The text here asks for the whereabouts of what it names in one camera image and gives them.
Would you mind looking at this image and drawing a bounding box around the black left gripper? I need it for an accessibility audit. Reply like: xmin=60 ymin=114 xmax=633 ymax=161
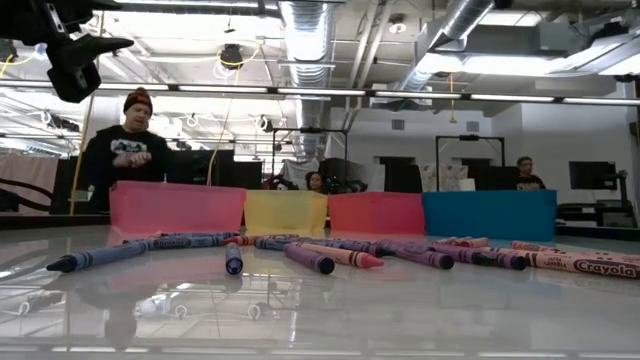
xmin=44 ymin=0 xmax=136 ymax=104

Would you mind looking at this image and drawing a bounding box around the pink crayon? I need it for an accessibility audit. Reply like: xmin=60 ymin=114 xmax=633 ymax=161
xmin=439 ymin=236 xmax=496 ymax=250
xmin=293 ymin=240 xmax=385 ymax=270
xmin=509 ymin=240 xmax=640 ymax=264
xmin=479 ymin=246 xmax=640 ymax=280

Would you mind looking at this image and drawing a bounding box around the purple crayon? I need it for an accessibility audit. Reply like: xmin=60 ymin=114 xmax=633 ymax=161
xmin=282 ymin=242 xmax=336 ymax=276
xmin=429 ymin=243 xmax=528 ymax=272
xmin=384 ymin=242 xmax=455 ymax=271

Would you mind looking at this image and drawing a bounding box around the person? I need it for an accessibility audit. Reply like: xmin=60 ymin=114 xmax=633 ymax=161
xmin=514 ymin=155 xmax=547 ymax=192
xmin=303 ymin=170 xmax=329 ymax=195
xmin=82 ymin=87 xmax=174 ymax=215

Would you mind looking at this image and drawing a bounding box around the pink cloth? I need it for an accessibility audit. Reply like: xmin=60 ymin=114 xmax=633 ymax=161
xmin=0 ymin=152 xmax=60 ymax=215

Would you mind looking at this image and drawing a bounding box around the large pink plastic bin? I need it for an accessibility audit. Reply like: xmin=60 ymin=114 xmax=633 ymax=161
xmin=108 ymin=179 xmax=247 ymax=235

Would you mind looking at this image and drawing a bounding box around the yellow plastic bin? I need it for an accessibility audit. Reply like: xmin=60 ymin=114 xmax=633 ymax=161
xmin=243 ymin=188 xmax=330 ymax=237

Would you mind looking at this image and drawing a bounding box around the small red plastic bin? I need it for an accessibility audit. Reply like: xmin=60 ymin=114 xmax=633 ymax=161
xmin=327 ymin=191 xmax=426 ymax=236

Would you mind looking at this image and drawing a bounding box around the black cabinet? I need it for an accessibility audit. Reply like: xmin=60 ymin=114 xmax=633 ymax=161
xmin=378 ymin=155 xmax=424 ymax=194

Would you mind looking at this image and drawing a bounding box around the ceiling light strip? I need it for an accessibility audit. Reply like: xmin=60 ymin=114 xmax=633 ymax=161
xmin=0 ymin=79 xmax=640 ymax=106

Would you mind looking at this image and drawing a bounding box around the black monitor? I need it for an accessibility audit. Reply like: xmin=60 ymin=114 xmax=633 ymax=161
xmin=568 ymin=160 xmax=618 ymax=191
xmin=474 ymin=164 xmax=521 ymax=192

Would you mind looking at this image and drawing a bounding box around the blue plastic bin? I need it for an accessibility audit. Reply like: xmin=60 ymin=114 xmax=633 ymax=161
xmin=421 ymin=188 xmax=558 ymax=243

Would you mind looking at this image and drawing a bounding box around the black monitor stand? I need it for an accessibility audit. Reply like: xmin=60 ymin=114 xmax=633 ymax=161
xmin=602 ymin=168 xmax=639 ymax=229

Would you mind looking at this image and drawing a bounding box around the thick yellow cable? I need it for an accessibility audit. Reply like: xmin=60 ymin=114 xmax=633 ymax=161
xmin=68 ymin=89 xmax=101 ymax=217

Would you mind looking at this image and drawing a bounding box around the thin yellow hanging cable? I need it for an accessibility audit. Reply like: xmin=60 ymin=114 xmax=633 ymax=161
xmin=206 ymin=44 xmax=261 ymax=187

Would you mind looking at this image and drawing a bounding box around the black hose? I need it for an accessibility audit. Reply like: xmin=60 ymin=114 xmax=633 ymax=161
xmin=0 ymin=177 xmax=54 ymax=212

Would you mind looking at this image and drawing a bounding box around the silver ventilation duct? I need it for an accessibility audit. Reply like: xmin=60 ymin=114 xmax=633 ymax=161
xmin=397 ymin=0 xmax=496 ymax=94
xmin=279 ymin=0 xmax=334 ymax=151

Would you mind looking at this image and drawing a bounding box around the black metal frame stand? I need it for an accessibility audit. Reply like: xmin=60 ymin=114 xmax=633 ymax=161
xmin=434 ymin=133 xmax=506 ymax=193
xmin=271 ymin=127 xmax=350 ymax=194

